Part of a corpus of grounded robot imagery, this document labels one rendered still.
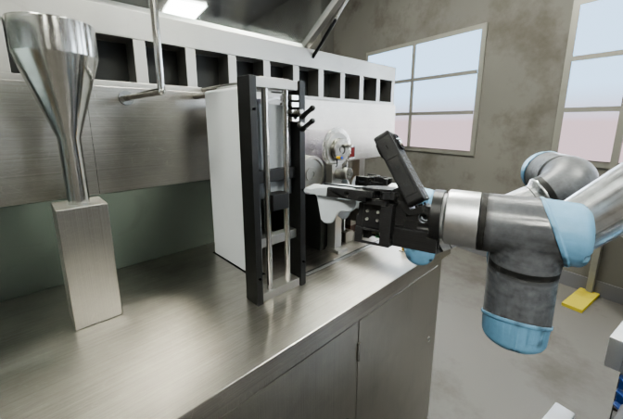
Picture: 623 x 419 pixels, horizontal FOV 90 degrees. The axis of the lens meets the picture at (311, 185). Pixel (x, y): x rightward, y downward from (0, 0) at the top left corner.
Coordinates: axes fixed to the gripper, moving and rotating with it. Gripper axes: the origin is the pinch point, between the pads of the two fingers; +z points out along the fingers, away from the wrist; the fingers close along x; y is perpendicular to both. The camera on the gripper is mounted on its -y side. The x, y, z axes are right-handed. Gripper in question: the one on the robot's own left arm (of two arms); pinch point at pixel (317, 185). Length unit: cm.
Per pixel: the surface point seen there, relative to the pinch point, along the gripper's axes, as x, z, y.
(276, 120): 15.9, 21.4, -13.4
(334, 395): 25, 5, 56
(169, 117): 18, 65, -15
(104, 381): -19, 29, 36
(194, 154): 26, 63, -4
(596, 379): 170, -84, 102
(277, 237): 17.8, 20.4, 16.0
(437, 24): 316, 42, -157
